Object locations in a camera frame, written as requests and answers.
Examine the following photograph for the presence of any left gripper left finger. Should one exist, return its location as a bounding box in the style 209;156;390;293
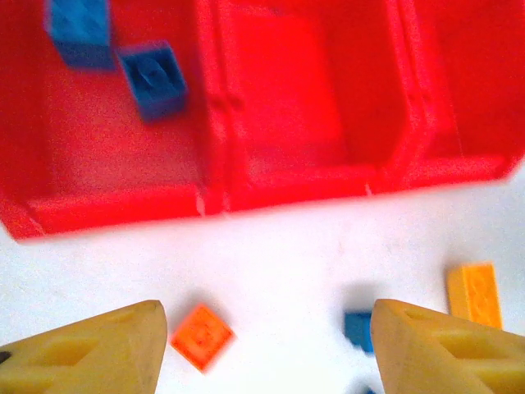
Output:
0;299;168;394

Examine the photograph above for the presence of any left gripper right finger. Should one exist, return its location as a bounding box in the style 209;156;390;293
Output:
370;298;525;394

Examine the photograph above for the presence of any blue lego brick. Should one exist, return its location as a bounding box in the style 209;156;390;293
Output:
343;311;377;354
45;0;118;73
118;40;189;124

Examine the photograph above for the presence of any long yellow lego brick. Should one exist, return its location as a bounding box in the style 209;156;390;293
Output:
445;262;504;332

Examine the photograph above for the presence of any small orange lego brick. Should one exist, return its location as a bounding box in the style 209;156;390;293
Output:
170;303;237;374

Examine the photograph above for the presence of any red plastic bin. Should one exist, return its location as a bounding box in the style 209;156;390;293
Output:
0;0;227;245
204;0;416;215
385;0;525;194

